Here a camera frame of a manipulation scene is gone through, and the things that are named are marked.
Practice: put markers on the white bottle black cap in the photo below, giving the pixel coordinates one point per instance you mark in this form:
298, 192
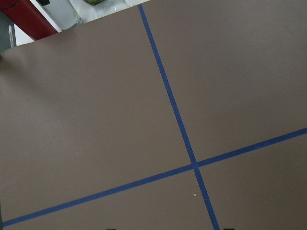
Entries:
62, 13

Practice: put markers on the green cloth pouch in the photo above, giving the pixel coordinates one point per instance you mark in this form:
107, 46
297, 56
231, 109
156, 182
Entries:
93, 2

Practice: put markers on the red cylinder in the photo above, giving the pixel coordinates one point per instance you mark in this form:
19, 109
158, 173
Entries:
28, 18

